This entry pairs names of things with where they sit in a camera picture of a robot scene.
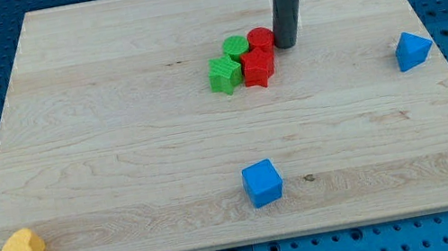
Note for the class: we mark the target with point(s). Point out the blue triangle block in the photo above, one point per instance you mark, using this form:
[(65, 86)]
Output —
[(412, 50)]

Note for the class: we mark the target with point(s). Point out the green star block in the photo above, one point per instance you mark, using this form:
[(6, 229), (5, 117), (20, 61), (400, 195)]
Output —
[(224, 74)]

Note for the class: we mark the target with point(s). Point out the wooden board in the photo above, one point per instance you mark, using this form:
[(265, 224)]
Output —
[(112, 140)]

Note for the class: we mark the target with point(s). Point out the blue cube block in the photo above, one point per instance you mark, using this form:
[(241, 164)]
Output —
[(262, 183)]

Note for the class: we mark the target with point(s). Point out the red star block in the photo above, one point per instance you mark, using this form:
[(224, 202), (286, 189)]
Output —
[(258, 66)]

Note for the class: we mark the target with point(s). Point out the green cylinder block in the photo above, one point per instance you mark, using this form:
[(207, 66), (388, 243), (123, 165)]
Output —
[(235, 46)]

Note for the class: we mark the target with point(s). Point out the red cylinder block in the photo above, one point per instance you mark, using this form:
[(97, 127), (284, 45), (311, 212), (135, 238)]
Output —
[(261, 38)]

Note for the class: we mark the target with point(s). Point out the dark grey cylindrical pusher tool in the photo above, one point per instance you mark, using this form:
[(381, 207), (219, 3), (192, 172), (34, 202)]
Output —
[(285, 22)]

